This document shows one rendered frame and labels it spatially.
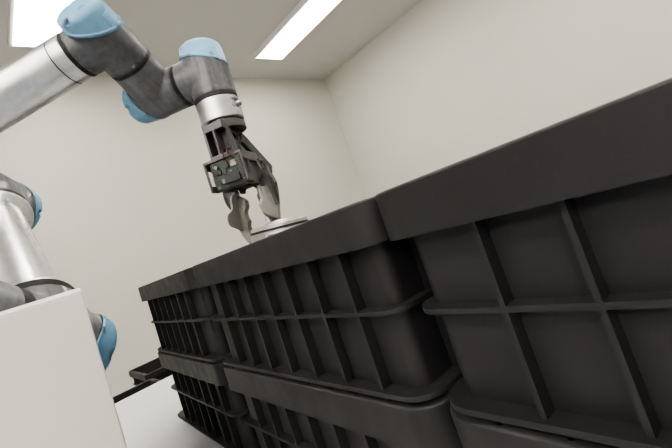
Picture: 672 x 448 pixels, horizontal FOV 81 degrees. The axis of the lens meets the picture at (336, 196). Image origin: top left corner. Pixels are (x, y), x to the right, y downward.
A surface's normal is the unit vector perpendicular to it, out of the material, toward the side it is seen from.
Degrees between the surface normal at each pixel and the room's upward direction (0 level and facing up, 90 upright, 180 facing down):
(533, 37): 90
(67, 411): 90
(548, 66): 90
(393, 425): 90
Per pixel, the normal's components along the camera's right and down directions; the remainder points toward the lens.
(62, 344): 0.62, -0.27
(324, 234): -0.75, 0.21
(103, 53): 0.35, 0.75
